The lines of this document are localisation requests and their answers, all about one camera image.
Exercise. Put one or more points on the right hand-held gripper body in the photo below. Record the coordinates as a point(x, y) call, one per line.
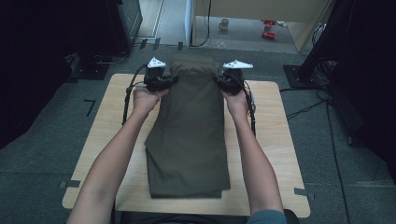
point(233, 79)

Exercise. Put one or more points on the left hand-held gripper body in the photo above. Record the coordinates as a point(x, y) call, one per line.
point(154, 77)

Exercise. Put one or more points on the olive green shorts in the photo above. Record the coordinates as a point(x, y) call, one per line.
point(188, 133)

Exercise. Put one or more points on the person's left hand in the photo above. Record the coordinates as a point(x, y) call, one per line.
point(147, 101)

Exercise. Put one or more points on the person's right hand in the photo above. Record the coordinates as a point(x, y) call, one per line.
point(237, 104)

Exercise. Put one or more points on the grey mug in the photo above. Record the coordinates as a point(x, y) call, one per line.
point(223, 24)

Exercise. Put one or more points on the red toy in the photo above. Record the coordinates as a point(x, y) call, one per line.
point(269, 22)
point(268, 35)

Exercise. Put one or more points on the black cabinet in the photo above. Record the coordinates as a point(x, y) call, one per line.
point(124, 25)

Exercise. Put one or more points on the small white object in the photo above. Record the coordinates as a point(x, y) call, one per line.
point(281, 23)

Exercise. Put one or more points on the grey tape strip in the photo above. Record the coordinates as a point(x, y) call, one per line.
point(303, 193)
point(71, 183)

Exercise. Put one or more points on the person's dark lap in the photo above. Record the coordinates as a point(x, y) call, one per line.
point(186, 219)

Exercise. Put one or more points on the person's teal sleeve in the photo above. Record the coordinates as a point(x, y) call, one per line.
point(267, 217)

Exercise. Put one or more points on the black stand base plate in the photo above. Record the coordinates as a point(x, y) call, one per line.
point(90, 71)
point(295, 76)

